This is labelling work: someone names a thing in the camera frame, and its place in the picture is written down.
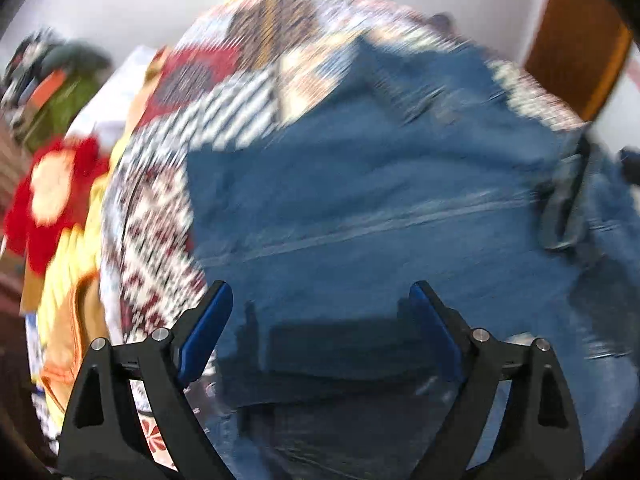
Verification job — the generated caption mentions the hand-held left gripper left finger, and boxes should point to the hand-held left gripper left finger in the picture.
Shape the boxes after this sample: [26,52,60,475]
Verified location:
[56,280,236,480]

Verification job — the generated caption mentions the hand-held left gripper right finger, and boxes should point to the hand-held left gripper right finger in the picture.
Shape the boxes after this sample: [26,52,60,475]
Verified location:
[409,280,586,480]

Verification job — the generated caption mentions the blue denim jeans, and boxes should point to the blue denim jeans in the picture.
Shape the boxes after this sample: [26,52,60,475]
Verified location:
[185,37,640,480]

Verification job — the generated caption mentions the brown wooden door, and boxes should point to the brown wooden door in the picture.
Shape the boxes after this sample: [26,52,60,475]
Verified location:
[522,0,636,123]

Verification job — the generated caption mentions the yellow cloth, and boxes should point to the yellow cloth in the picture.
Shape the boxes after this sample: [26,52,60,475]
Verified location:
[20,140,131,411]

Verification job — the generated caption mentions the red plush toy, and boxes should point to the red plush toy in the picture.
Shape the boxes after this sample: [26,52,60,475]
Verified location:
[2,135,113,273]

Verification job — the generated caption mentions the patchwork patterned bedspread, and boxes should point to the patchwork patterned bedspread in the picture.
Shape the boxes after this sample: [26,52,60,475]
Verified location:
[30,0,591,466]

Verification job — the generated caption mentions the green patterned box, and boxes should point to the green patterned box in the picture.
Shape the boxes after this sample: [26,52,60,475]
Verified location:
[25,72,101,153]

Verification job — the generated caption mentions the white sheet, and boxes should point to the white sheet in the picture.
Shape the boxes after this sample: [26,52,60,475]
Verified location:
[65,45,166,141]

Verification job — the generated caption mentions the orange box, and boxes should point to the orange box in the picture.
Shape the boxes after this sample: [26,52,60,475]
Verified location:
[27,67,68,111]

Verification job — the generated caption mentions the dark green pillow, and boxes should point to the dark green pillow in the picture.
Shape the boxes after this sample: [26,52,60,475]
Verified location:
[47,40,113,78]

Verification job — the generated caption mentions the pile of assorted clutter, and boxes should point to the pile of assorted clutter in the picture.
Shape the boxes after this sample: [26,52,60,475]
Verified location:
[0,27,66,126]

